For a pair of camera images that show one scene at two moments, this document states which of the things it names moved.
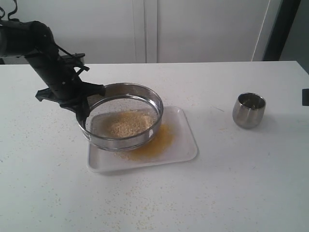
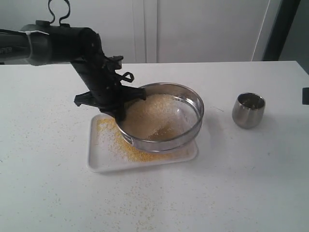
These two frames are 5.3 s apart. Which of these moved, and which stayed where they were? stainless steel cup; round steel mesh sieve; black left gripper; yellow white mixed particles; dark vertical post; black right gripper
Moved: black left gripper; round steel mesh sieve; yellow white mixed particles
Stayed: dark vertical post; stainless steel cup; black right gripper
